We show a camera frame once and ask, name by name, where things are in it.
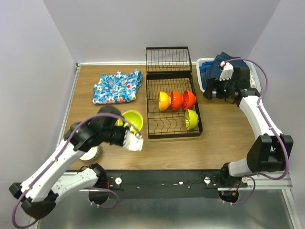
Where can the yellow-orange bowl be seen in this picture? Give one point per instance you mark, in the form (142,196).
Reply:
(164,101)

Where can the orange-red bowl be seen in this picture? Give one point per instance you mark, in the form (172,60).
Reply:
(189,99)
(176,100)

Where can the blue floral cloth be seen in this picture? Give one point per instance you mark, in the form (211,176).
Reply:
(117,88)

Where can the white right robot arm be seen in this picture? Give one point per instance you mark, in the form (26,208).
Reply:
(269,154)

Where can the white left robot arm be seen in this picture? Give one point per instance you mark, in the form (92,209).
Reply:
(39,194)

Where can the black wire dish rack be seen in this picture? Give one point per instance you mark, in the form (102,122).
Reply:
(169,69)

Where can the dark blue folded cloths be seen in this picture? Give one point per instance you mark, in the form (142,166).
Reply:
(212,69)

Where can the white plastic basket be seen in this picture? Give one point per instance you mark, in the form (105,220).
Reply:
(202,83)

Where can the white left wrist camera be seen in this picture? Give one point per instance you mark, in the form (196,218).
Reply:
(132,142)

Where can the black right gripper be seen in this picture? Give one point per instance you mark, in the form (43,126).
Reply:
(215,83)

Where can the lime green bowl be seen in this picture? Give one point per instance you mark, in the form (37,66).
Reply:
(134,117)
(191,119)

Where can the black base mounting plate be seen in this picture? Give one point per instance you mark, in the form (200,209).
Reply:
(194,183)

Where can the white rolled cloth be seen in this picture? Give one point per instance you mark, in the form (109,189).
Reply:
(252,80)

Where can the white and blue bowl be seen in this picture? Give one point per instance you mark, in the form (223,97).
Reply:
(91,155)

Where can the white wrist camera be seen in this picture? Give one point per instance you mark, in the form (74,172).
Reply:
(227,71)
(132,142)

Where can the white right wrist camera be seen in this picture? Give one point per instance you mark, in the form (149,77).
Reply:
(227,71)

